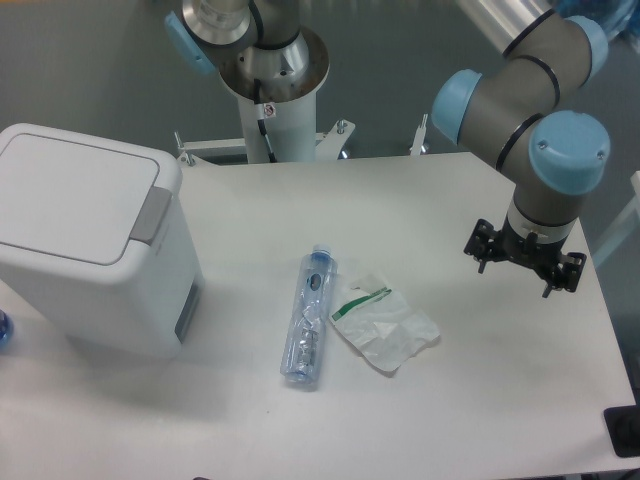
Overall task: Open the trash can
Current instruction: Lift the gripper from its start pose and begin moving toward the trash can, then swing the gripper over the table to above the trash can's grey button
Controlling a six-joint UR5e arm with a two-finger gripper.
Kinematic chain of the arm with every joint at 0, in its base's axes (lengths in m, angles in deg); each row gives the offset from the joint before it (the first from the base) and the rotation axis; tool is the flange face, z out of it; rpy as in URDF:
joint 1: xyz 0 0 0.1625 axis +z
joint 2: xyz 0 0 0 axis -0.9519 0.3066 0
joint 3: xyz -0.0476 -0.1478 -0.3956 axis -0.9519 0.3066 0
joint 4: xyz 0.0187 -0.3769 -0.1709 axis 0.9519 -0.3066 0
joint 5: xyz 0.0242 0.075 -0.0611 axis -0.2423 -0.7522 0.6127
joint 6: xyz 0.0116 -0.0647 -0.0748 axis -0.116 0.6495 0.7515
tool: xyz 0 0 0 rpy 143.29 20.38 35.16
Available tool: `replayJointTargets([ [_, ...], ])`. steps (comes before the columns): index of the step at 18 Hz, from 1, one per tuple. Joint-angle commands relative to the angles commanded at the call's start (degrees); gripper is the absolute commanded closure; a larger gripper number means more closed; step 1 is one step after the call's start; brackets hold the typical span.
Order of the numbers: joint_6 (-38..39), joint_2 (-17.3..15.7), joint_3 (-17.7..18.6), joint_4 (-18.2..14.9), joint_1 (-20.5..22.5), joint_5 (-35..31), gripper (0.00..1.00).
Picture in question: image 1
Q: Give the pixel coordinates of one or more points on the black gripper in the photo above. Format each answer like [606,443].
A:
[558,271]

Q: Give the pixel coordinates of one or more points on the white push-button trash can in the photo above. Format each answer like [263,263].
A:
[94,237]

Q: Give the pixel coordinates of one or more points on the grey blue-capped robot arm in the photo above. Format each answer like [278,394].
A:
[512,120]

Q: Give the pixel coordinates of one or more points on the white green-striped plastic bag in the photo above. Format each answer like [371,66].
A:
[376,319]

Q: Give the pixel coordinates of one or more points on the black device at right edge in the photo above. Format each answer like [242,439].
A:
[623,427]

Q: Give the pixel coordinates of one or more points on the crushed clear plastic bottle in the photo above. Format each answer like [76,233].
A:
[304,347]

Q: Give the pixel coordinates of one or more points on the blue plastic bag top right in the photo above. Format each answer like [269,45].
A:
[616,17]

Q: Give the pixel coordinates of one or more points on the blue bottle at left edge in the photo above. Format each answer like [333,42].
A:
[6,330]

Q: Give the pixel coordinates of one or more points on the white frame at right edge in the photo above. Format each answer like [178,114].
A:
[620,229]

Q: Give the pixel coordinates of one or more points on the white metal base frame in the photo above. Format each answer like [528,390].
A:
[264,144]

